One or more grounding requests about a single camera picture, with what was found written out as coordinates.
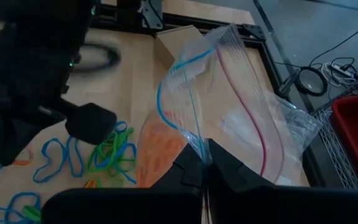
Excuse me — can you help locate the black floor cable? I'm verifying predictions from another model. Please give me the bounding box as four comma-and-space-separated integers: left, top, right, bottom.
308, 18, 358, 68

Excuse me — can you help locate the white cable bundle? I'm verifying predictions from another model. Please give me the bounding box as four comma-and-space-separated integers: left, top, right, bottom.
320, 60, 358, 91

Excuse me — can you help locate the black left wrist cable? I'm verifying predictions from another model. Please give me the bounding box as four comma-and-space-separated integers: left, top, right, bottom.
71, 42, 121, 73

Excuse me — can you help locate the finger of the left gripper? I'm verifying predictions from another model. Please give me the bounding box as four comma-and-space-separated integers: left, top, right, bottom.
37, 102, 118, 146
0, 114, 36, 167

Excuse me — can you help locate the black coiled cable ring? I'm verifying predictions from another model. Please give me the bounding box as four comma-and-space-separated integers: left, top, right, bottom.
296, 66, 329, 97

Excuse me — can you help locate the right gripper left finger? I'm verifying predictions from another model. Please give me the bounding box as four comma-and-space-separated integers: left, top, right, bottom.
41, 143, 204, 224

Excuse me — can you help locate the white power strip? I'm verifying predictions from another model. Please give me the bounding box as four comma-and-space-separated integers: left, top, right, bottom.
329, 62, 358, 80

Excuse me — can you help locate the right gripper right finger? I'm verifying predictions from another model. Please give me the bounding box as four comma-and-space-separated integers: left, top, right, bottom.
204, 138, 358, 224

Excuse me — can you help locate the chrome wire shelving rack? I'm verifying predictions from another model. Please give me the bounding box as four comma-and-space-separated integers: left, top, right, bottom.
311, 70, 358, 190

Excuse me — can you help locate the grey metal mounting bracket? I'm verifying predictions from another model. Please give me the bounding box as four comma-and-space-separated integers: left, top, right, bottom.
140, 0, 164, 30

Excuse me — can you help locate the small cardboard box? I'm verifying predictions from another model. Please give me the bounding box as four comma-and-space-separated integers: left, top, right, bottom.
153, 24, 204, 71

